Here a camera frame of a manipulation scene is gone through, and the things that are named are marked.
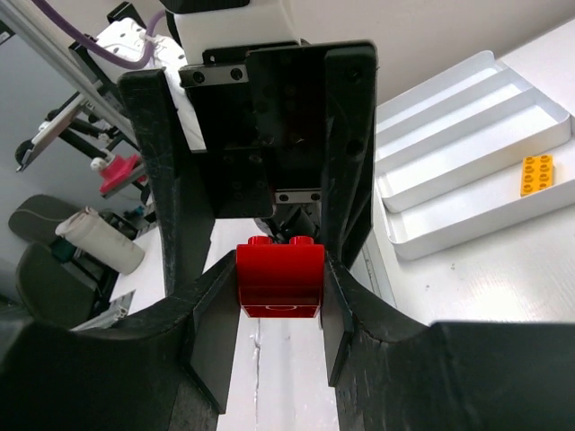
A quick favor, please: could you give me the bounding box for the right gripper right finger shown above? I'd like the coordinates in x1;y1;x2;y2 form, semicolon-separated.
323;257;574;430

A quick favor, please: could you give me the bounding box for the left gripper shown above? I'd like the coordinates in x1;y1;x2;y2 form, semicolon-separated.
118;42;377;295

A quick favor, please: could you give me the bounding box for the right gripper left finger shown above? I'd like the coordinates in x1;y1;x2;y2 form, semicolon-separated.
1;255;239;430

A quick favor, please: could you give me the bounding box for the red curved brick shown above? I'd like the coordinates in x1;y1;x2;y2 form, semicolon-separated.
235;236;325;319

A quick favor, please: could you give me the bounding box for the yellow brick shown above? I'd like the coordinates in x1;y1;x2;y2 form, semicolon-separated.
520;154;554;198

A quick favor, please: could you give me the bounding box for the dark chair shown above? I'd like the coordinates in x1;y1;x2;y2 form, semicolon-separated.
8;194;117;329

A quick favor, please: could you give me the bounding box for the red clamp stand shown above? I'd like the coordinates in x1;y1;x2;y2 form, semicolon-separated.
90;154;146;198

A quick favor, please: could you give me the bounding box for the white paper roll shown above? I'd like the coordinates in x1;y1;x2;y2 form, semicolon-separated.
55;207;146;275

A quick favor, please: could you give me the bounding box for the white divided tray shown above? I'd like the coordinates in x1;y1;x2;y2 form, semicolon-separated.
376;51;574;259

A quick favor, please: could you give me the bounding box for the aluminium frame rail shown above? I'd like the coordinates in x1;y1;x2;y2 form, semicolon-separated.
1;1;135;141

